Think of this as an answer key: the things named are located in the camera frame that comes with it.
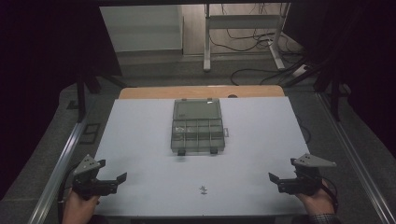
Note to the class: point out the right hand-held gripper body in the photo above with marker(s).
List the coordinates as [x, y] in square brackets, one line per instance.
[308, 182]

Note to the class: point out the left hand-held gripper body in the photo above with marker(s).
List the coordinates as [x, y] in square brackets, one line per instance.
[84, 183]

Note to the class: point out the small metal screw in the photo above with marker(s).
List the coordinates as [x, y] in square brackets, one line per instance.
[203, 187]

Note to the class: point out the clear plastic compartment box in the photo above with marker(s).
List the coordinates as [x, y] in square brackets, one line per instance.
[197, 133]

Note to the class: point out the person's right hand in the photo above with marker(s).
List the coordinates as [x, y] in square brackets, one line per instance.
[320, 202]

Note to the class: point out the person's left hand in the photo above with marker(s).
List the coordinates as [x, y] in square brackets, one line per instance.
[77, 208]

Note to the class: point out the black floor socket plate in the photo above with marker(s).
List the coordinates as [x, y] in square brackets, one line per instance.
[89, 133]

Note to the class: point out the pile of small metal parts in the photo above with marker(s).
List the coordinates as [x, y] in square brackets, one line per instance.
[179, 129]

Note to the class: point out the black metal stand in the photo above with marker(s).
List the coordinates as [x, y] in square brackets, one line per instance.
[81, 96]
[334, 93]

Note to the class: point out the black table grommet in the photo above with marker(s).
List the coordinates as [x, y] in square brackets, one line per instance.
[232, 96]

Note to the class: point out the white power strip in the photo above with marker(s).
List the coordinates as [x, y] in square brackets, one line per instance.
[300, 71]

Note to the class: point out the white cabinet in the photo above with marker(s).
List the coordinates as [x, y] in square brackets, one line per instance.
[143, 29]

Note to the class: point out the aluminium rail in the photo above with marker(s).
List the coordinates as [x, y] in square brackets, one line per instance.
[59, 174]
[351, 149]

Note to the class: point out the white desk frame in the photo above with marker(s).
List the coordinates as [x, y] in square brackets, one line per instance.
[243, 21]

